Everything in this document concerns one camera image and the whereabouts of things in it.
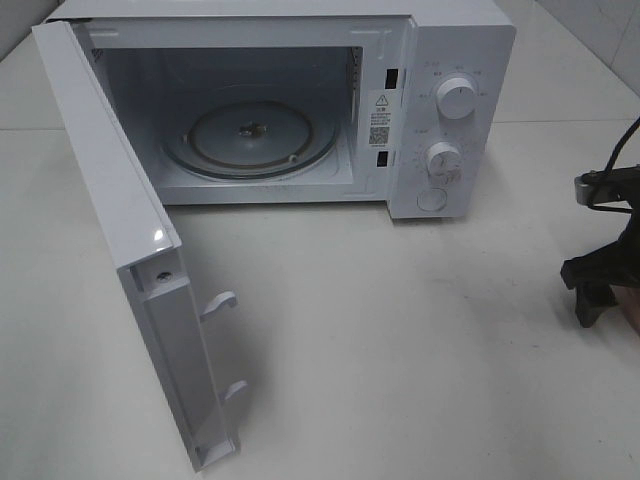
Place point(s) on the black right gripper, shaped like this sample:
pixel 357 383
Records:
pixel 594 275

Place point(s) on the pink round plate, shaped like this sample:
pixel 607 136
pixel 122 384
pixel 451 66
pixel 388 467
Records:
pixel 629 301

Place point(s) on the round door release button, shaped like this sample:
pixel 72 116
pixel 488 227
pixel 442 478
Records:
pixel 432 200

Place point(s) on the white microwave door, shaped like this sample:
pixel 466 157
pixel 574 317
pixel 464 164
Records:
pixel 143 244

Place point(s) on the white lower timer knob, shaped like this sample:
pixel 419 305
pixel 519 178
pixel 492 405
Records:
pixel 442 157

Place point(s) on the white upper power knob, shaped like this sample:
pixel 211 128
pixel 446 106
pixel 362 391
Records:
pixel 456 96

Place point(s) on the white microwave oven body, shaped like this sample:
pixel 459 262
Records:
pixel 165 59

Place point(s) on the white warning label sticker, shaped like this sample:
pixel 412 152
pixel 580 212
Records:
pixel 382 108

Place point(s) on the glass turntable tray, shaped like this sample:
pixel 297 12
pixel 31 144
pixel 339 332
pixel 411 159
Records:
pixel 251 140

